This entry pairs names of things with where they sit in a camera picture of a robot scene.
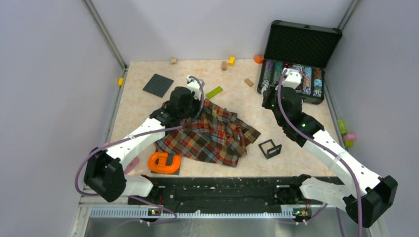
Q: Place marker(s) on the pink foam block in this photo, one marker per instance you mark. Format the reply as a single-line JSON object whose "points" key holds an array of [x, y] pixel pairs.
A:
{"points": [[132, 165]]}

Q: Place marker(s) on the green lego brick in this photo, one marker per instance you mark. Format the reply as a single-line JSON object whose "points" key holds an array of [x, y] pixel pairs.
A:
{"points": [[214, 92]]}

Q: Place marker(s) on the green and pink blocks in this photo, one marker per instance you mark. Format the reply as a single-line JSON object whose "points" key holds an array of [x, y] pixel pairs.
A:
{"points": [[348, 138]]}

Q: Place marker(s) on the black aluminium case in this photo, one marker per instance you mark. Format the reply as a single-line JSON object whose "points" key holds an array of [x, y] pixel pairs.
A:
{"points": [[300, 47]]}

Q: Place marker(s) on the brown wooden block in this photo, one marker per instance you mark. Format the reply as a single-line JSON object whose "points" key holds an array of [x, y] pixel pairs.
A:
{"points": [[224, 66]]}

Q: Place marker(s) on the yellow lego brick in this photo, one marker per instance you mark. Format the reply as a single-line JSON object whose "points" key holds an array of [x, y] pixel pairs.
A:
{"points": [[231, 61]]}

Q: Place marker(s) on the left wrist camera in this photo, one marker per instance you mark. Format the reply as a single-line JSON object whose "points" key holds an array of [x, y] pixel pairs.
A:
{"points": [[195, 85]]}

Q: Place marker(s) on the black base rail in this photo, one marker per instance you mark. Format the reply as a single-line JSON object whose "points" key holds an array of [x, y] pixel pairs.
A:
{"points": [[225, 195]]}

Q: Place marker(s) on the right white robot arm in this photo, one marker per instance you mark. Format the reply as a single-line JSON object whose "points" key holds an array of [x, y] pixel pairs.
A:
{"points": [[364, 195]]}

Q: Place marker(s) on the dark grey lego baseplate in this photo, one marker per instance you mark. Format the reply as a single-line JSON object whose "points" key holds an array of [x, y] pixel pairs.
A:
{"points": [[158, 85]]}

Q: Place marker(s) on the plaid flannel shirt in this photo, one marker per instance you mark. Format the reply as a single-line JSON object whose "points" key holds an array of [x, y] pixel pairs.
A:
{"points": [[223, 139]]}

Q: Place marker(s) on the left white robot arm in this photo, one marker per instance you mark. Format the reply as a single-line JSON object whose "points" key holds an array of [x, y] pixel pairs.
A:
{"points": [[105, 166]]}

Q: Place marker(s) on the tan wooden block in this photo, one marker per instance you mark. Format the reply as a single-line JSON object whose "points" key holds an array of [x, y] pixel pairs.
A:
{"points": [[248, 82]]}

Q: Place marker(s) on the black wire frame cube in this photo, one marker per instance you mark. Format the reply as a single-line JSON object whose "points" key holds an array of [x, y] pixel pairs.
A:
{"points": [[269, 149]]}

